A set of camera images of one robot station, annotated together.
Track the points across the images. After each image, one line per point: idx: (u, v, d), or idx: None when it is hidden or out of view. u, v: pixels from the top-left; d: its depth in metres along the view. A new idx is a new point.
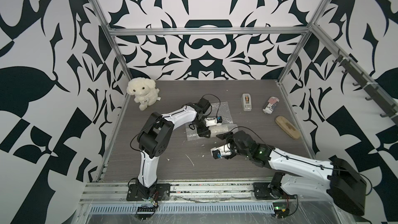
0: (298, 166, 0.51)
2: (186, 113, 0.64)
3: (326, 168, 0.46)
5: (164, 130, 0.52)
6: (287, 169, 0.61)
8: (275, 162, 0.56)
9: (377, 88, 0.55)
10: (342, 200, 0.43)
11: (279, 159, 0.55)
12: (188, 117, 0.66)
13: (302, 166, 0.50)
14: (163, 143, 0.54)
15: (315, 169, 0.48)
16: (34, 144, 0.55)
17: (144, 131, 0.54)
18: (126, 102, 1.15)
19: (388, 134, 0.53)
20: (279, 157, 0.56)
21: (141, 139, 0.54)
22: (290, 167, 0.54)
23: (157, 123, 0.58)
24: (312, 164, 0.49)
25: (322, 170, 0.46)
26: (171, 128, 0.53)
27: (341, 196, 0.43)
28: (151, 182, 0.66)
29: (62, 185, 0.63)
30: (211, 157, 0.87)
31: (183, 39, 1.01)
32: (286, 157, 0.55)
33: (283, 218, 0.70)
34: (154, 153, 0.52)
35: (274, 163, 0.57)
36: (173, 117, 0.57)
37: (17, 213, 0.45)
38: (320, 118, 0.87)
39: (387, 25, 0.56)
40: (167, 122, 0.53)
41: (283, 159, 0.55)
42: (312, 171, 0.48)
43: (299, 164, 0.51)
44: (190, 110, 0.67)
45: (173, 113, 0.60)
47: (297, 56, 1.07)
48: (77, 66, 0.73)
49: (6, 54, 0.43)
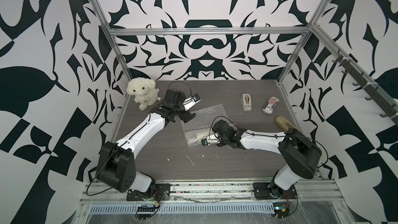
0: (260, 140, 0.57)
2: (150, 127, 0.53)
3: (280, 136, 0.52)
5: (122, 166, 0.42)
6: (256, 145, 0.61)
8: (244, 139, 0.63)
9: (377, 88, 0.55)
10: (292, 163, 0.48)
11: (246, 137, 0.62)
12: (154, 127, 0.56)
13: (262, 137, 0.57)
14: (129, 173, 0.46)
15: (272, 139, 0.53)
16: (34, 144, 0.55)
17: (103, 166, 0.44)
18: (126, 102, 1.15)
19: (388, 134, 0.59)
20: (247, 135, 0.63)
21: (102, 177, 0.44)
22: (256, 141, 0.59)
23: (115, 153, 0.48)
24: (270, 136, 0.55)
25: (275, 138, 0.52)
26: (131, 156, 0.44)
27: (290, 159, 0.47)
28: (146, 187, 0.65)
29: (63, 185, 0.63)
30: (211, 157, 0.87)
31: (183, 39, 1.01)
32: (252, 135, 0.61)
33: (283, 218, 0.70)
34: (121, 189, 0.44)
35: (244, 141, 0.63)
36: (133, 141, 0.47)
37: (18, 213, 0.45)
38: (320, 118, 0.87)
39: (387, 25, 0.56)
40: (125, 152, 0.43)
41: (249, 135, 0.62)
42: (270, 141, 0.53)
43: (261, 137, 0.57)
44: (155, 121, 0.56)
45: (131, 135, 0.49)
47: (297, 56, 1.07)
48: (77, 66, 0.73)
49: (6, 53, 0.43)
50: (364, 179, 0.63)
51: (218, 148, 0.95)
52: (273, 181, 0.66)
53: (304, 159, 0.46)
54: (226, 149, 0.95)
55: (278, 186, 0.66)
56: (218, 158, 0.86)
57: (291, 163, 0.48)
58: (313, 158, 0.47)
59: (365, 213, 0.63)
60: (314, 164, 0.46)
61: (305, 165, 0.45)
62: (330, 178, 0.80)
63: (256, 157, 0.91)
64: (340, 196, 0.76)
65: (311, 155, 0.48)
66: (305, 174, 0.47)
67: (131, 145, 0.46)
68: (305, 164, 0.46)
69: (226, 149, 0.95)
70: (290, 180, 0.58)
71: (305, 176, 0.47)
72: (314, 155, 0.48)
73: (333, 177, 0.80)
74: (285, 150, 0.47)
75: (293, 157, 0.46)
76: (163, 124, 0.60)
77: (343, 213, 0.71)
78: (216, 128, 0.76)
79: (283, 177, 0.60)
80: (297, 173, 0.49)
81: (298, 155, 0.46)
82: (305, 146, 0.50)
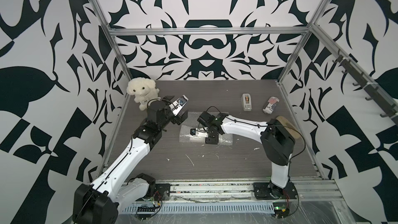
0: (242, 128, 0.58)
2: (131, 159, 0.49)
3: (262, 126, 0.53)
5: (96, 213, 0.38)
6: (236, 132, 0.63)
8: (225, 125, 0.63)
9: (377, 88, 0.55)
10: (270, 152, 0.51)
11: (228, 123, 0.62)
12: (137, 157, 0.51)
13: (244, 125, 0.58)
14: (110, 216, 0.43)
15: (254, 128, 0.55)
16: (34, 144, 0.55)
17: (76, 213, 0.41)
18: (126, 102, 1.15)
19: (388, 134, 0.59)
20: (229, 121, 0.63)
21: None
22: (237, 128, 0.60)
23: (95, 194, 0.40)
24: (252, 124, 0.56)
25: (257, 127, 0.54)
26: (109, 201, 0.40)
27: (270, 149, 0.50)
28: (145, 190, 0.64)
29: (62, 185, 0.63)
30: (211, 157, 0.87)
31: (183, 39, 1.01)
32: (233, 121, 0.62)
33: (283, 218, 0.70)
34: None
35: (225, 127, 0.64)
36: (110, 180, 0.43)
37: (18, 213, 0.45)
38: (320, 118, 0.87)
39: (386, 25, 0.57)
40: (101, 195, 0.39)
41: (231, 122, 0.62)
42: (251, 130, 0.55)
43: (243, 124, 0.58)
44: (138, 151, 0.51)
45: (111, 168, 0.45)
47: (297, 56, 1.07)
48: (77, 66, 0.73)
49: (6, 53, 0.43)
50: (364, 179, 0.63)
51: (218, 148, 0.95)
52: (271, 181, 0.67)
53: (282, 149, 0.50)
54: (226, 149, 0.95)
55: (277, 185, 0.66)
56: (218, 158, 0.86)
57: (269, 151, 0.52)
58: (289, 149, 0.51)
59: (365, 213, 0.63)
60: (288, 153, 0.51)
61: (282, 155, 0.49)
62: (330, 178, 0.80)
63: (256, 157, 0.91)
64: (340, 196, 0.76)
65: (287, 144, 0.51)
66: (280, 162, 0.51)
67: (108, 187, 0.41)
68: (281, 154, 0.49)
69: (226, 149, 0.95)
70: (282, 177, 0.61)
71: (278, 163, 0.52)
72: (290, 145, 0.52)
73: (333, 177, 0.80)
74: (266, 140, 0.49)
75: (271, 146, 0.49)
76: (148, 149, 0.55)
77: (343, 213, 0.71)
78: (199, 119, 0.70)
79: (274, 173, 0.63)
80: (272, 160, 0.54)
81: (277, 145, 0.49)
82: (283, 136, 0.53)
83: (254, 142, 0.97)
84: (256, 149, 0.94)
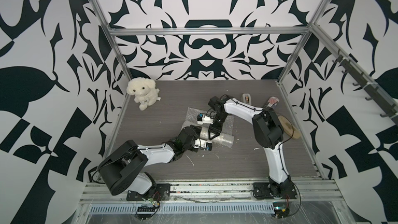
0: (240, 109, 0.65)
2: (163, 151, 0.59)
3: (257, 110, 0.60)
5: (130, 167, 0.45)
6: (235, 113, 0.70)
8: (227, 104, 0.71)
9: (377, 88, 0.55)
10: (257, 132, 0.58)
11: (230, 103, 0.70)
12: (165, 155, 0.61)
13: (243, 108, 0.64)
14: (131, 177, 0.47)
15: (250, 110, 0.62)
16: (34, 144, 0.55)
17: (112, 160, 0.46)
18: (126, 102, 1.15)
19: (388, 134, 0.59)
20: (231, 102, 0.70)
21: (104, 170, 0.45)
22: (237, 110, 0.67)
23: (129, 155, 0.50)
24: (249, 107, 0.63)
25: (254, 111, 0.60)
26: (142, 164, 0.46)
27: (258, 130, 0.57)
28: (145, 190, 0.64)
29: (63, 185, 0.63)
30: (211, 157, 0.87)
31: (183, 39, 1.01)
32: (235, 102, 0.69)
33: (283, 218, 0.70)
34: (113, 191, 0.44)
35: (227, 106, 0.72)
36: (149, 153, 0.52)
37: (17, 213, 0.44)
38: (320, 118, 0.87)
39: (387, 25, 0.56)
40: (140, 155, 0.47)
41: (233, 102, 0.70)
42: (247, 112, 0.62)
43: (242, 106, 0.65)
44: (168, 151, 0.61)
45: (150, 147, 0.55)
47: (297, 56, 1.07)
48: (77, 66, 0.73)
49: (6, 53, 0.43)
50: (364, 179, 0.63)
51: (218, 148, 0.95)
52: (269, 175, 0.69)
53: (269, 131, 0.57)
54: (226, 149, 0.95)
55: (274, 180, 0.67)
56: (218, 158, 0.86)
57: (256, 131, 0.59)
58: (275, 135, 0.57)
59: (365, 213, 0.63)
60: (275, 138, 0.58)
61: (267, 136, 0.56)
62: (330, 178, 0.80)
63: (257, 157, 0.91)
64: (340, 196, 0.76)
65: (276, 130, 0.58)
66: (264, 143, 0.58)
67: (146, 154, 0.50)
68: (267, 135, 0.57)
69: (225, 149, 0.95)
70: (276, 170, 0.64)
71: (264, 145, 0.59)
72: (278, 132, 0.58)
73: (333, 177, 0.80)
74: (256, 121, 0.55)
75: (258, 127, 0.56)
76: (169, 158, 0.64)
77: (343, 213, 0.71)
78: (210, 103, 0.86)
79: (270, 166, 0.66)
80: (258, 141, 0.60)
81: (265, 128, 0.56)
82: (273, 123, 0.60)
83: (254, 142, 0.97)
84: (256, 149, 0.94)
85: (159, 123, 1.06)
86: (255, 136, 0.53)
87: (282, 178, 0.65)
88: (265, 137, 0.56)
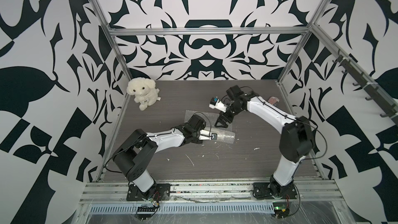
0: (267, 111, 0.57)
2: (172, 137, 0.59)
3: (289, 117, 0.52)
5: (143, 154, 0.46)
6: (259, 113, 0.62)
8: (253, 103, 0.63)
9: (377, 88, 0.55)
10: (285, 143, 0.51)
11: (256, 102, 0.62)
12: (174, 140, 0.61)
13: (268, 111, 0.57)
14: (143, 164, 0.48)
15: (279, 116, 0.54)
16: (34, 144, 0.55)
17: (123, 150, 0.48)
18: (126, 102, 1.15)
19: (388, 134, 0.59)
20: (257, 101, 0.62)
21: (117, 159, 0.47)
22: (261, 110, 0.60)
23: (140, 142, 0.52)
24: (279, 112, 0.55)
25: (284, 117, 0.53)
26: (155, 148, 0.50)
27: (287, 141, 0.50)
28: (147, 187, 0.65)
29: (62, 185, 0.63)
30: (211, 158, 0.87)
31: (183, 39, 1.01)
32: (263, 102, 0.61)
33: (283, 218, 0.70)
34: (128, 177, 0.46)
35: (251, 104, 0.64)
36: (158, 138, 0.53)
37: (17, 213, 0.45)
38: (320, 118, 0.87)
39: (387, 25, 0.56)
40: (151, 142, 0.48)
41: (260, 102, 0.61)
42: (275, 117, 0.54)
43: (270, 110, 0.57)
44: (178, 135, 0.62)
45: (159, 134, 0.55)
47: (297, 56, 1.07)
48: (77, 66, 0.73)
49: (6, 53, 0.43)
50: (364, 179, 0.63)
51: (218, 148, 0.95)
52: (273, 176, 0.67)
53: (299, 144, 0.49)
54: (226, 149, 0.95)
55: (277, 182, 0.66)
56: (218, 158, 0.86)
57: (284, 141, 0.51)
58: (304, 148, 0.50)
59: (365, 213, 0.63)
60: (302, 151, 0.50)
61: (295, 148, 0.49)
62: (330, 178, 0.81)
63: (257, 157, 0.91)
64: (340, 196, 0.76)
65: (304, 143, 0.51)
66: (289, 155, 0.51)
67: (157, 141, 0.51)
68: (296, 148, 0.49)
69: (225, 149, 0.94)
70: (285, 175, 0.61)
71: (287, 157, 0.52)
72: (307, 146, 0.50)
73: (333, 177, 0.80)
74: (288, 130, 0.48)
75: (288, 138, 0.49)
76: (178, 143, 0.64)
77: (343, 213, 0.71)
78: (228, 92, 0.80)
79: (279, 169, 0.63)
80: (282, 152, 0.54)
81: (296, 140, 0.49)
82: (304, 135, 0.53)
83: (254, 142, 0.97)
84: (256, 149, 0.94)
85: (159, 123, 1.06)
86: (280, 144, 0.54)
87: (287, 181, 0.64)
88: (292, 148, 0.49)
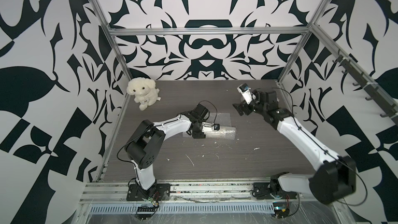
0: (302, 139, 0.49)
2: (180, 123, 0.61)
3: (329, 154, 0.44)
5: (154, 142, 0.48)
6: (290, 138, 0.54)
8: (285, 124, 0.55)
9: (377, 88, 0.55)
10: (321, 181, 0.43)
11: (290, 125, 0.54)
12: (182, 126, 0.63)
13: (305, 140, 0.49)
14: (154, 153, 0.51)
15: (318, 150, 0.46)
16: (34, 145, 0.55)
17: (133, 140, 0.50)
18: (126, 102, 1.15)
19: (388, 134, 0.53)
20: (291, 124, 0.54)
21: (129, 150, 0.50)
22: (294, 136, 0.52)
23: (148, 132, 0.54)
24: (318, 145, 0.47)
25: (323, 152, 0.45)
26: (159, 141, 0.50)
27: (325, 180, 0.41)
28: (148, 184, 0.65)
29: (62, 185, 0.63)
30: (211, 157, 0.87)
31: (183, 39, 1.01)
32: (298, 126, 0.53)
33: (283, 218, 0.70)
34: (142, 165, 0.49)
35: (283, 125, 0.55)
36: (165, 126, 0.54)
37: (17, 213, 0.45)
38: (320, 118, 0.87)
39: (387, 25, 0.56)
40: (158, 131, 0.49)
41: (294, 127, 0.53)
42: (312, 150, 0.46)
43: (306, 138, 0.49)
44: (184, 121, 0.63)
45: (166, 122, 0.56)
47: (297, 56, 1.07)
48: (77, 66, 0.73)
49: (6, 53, 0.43)
50: (364, 179, 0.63)
51: (218, 148, 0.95)
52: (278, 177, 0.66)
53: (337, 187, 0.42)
54: (226, 149, 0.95)
55: (280, 183, 0.65)
56: (218, 158, 0.86)
57: (320, 179, 0.43)
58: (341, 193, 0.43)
59: (365, 212, 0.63)
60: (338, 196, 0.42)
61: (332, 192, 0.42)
62: None
63: (257, 157, 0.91)
64: None
65: (342, 185, 0.43)
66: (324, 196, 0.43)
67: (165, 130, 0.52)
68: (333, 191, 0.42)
69: (225, 149, 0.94)
70: (293, 185, 0.58)
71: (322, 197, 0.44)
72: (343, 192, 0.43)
73: None
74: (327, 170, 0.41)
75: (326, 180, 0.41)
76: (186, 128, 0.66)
77: (343, 213, 0.71)
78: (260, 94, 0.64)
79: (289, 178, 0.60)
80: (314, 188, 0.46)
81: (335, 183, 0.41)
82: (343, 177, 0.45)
83: (254, 142, 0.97)
84: (256, 149, 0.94)
85: None
86: (313, 180, 0.45)
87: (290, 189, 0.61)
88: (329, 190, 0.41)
